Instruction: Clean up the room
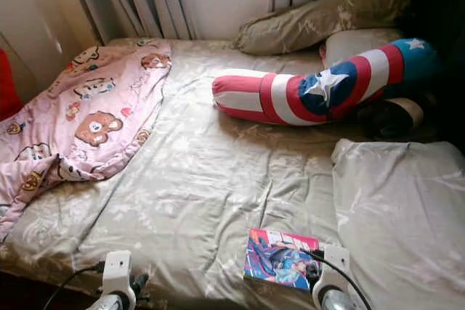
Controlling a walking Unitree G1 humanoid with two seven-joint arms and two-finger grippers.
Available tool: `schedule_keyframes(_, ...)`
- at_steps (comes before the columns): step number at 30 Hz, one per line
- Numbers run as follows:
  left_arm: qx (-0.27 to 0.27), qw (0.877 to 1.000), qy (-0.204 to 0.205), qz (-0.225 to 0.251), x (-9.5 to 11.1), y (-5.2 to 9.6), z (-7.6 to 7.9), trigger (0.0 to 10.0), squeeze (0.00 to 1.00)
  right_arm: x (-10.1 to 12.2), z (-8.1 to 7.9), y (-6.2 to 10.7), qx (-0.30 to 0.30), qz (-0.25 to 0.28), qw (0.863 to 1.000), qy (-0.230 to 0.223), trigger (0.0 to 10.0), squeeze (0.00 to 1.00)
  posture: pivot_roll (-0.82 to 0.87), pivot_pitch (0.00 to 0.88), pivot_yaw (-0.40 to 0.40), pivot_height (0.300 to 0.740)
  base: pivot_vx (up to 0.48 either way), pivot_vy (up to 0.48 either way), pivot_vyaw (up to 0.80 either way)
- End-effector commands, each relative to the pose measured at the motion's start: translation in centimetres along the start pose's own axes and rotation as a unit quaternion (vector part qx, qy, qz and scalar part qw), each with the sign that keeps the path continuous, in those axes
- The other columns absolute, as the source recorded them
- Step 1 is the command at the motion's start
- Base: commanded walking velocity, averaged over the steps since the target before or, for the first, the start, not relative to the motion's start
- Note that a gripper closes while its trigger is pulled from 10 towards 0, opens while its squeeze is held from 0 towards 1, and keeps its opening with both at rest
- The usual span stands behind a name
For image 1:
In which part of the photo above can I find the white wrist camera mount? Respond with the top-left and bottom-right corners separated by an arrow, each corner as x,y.
312,244 -> 352,310
103,250 -> 134,303

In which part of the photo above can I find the plain white pillow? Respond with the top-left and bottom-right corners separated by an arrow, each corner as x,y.
323,28 -> 405,68

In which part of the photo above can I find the beige floral pillow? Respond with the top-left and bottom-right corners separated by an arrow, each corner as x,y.
330,137 -> 465,310

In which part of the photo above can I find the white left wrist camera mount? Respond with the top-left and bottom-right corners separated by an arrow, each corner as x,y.
103,250 -> 134,303

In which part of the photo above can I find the bed with beige floral sheet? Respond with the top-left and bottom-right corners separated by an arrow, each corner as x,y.
0,37 -> 465,308

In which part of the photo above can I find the red white blue star bolster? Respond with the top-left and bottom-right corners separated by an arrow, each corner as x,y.
211,37 -> 445,126

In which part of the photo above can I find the red beanbag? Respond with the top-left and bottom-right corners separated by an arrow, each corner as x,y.
0,48 -> 23,123

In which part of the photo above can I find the olive brown pillow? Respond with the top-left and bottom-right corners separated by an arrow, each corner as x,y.
233,0 -> 412,56

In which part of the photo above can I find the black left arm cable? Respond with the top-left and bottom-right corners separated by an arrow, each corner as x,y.
43,261 -> 110,310

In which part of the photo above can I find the black and beige roll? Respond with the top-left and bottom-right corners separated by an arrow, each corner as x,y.
359,95 -> 426,141

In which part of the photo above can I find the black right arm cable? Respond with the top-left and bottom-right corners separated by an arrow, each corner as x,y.
306,248 -> 372,310

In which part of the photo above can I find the pink cartoon bear blanket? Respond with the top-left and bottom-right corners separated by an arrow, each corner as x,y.
0,38 -> 172,245

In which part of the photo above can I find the colourful comic book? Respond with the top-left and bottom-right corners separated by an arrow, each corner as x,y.
243,227 -> 323,293

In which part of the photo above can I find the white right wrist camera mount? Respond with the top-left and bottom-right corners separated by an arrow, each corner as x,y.
312,244 -> 352,310

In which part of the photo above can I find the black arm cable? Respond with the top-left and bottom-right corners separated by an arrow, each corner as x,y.
306,248 -> 372,310
43,261 -> 110,310

